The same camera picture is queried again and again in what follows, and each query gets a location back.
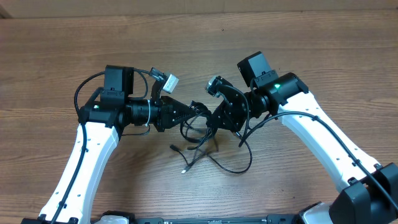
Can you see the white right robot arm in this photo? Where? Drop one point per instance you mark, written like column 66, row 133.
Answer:
column 367, row 190

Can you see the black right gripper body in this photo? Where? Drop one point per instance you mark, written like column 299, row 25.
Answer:
column 239, row 115

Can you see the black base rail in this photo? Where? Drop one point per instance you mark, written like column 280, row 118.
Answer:
column 120, row 217

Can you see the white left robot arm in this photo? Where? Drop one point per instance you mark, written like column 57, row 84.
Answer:
column 102, row 120

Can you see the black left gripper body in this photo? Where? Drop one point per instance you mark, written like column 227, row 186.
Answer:
column 165, row 107

